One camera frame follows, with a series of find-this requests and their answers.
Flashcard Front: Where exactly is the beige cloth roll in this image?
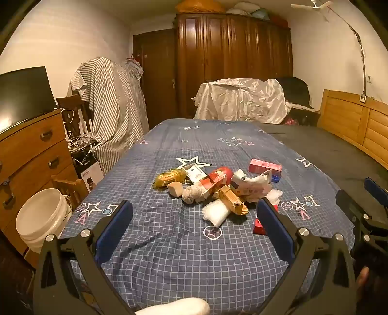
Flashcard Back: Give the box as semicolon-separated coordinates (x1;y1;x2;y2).
181;184;210;205

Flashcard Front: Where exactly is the wooden bed headboard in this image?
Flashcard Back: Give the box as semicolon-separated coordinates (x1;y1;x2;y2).
317;89;388;170

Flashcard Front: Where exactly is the shiny silver cloth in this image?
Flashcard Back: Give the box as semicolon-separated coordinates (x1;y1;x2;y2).
192;77;293;125

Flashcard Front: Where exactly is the white card with label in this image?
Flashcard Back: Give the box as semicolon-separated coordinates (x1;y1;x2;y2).
183;164;207;184

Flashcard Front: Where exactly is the red apple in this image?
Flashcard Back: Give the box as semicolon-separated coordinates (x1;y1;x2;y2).
217;166;234;182

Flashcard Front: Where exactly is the printed cardboard box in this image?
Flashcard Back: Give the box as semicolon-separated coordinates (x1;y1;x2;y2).
74;157;105;194

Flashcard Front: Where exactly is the person's right hand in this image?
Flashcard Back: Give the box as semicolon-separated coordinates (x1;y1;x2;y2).
355;267;388;315

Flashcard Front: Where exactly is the white cloth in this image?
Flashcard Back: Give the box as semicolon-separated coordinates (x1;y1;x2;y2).
133;298;210;315

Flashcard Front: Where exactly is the teal bag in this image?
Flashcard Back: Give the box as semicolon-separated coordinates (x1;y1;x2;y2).
251;8;270;21

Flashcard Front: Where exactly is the brown wooden door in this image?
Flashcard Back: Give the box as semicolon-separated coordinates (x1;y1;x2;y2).
132;29;178;131

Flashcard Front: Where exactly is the red box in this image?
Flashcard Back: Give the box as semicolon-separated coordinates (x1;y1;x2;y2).
252;204;279;236

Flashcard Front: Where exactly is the orange bag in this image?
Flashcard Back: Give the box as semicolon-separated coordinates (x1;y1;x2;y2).
175;0;226;13

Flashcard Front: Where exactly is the striped grey cloth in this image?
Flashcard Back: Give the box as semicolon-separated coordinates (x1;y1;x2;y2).
69;57;150;174

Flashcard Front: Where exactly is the white plastic bucket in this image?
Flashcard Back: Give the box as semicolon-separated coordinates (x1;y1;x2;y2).
15;188;73;253

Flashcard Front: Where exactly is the pink box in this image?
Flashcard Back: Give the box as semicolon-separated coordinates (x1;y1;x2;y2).
249;158;283;178

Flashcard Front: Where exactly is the dark wooden wardrobe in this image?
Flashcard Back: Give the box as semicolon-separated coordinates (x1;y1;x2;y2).
176;12;294;120

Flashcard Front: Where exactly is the gold snack packet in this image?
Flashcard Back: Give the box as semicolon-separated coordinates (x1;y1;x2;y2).
153;169;187;189

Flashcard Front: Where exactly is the black bag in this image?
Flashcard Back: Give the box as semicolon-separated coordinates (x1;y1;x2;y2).
268;76;314;110

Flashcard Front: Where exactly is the red and white carton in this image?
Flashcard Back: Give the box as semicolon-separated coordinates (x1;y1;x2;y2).
198;171;228;197

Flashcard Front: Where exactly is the white router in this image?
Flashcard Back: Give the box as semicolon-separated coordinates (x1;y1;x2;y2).
77;107;93;137

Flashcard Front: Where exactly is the tangle of white cables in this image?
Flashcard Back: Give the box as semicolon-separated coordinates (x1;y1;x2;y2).
62;133;100;164

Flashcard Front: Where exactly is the dark nightstand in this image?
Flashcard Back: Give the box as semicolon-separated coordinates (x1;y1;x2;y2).
285;106;320;126

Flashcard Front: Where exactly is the dark wooden chair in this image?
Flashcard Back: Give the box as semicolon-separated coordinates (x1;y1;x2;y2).
56;94;93;128

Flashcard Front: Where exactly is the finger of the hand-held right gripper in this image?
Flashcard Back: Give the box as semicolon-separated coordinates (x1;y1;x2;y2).
336;190;369;226
364;178;388;211

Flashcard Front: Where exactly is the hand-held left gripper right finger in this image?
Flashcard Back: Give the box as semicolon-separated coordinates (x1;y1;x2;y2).
256;198;358;315

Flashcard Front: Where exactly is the white pillow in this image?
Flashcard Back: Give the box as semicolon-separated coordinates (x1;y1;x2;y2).
226;2;261;16

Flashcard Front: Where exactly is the white labelled package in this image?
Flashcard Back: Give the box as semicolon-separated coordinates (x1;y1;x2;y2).
230;169;273;202

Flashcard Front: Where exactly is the white woven sack roll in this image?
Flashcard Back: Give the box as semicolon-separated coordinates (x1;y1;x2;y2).
202;198;231;227

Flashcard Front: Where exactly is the wooden dresser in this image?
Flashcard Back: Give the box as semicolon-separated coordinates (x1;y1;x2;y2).
0;109;80;255

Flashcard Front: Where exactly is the tan foam piece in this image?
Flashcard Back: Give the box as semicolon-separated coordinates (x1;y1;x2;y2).
168;182;184;198

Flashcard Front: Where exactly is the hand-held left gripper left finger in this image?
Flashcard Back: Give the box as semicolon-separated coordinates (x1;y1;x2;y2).
33;200;135;315

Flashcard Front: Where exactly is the gold box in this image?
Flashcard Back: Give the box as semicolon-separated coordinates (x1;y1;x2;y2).
219;185;250;216

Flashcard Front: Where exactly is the dark grey blanket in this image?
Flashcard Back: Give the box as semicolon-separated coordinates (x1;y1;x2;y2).
258;123;388;213

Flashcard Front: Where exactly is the light wooden chair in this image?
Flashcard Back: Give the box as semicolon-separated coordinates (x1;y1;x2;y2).
50;174;90;213

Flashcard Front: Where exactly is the clamp lamp pole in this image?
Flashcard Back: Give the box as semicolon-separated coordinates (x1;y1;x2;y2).
326;4;369;105

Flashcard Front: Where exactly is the black television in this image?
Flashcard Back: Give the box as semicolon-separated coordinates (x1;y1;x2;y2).
0;67;57;134

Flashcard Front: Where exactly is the white ceiling fan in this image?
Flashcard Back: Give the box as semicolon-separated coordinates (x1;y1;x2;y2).
290;0;334;22

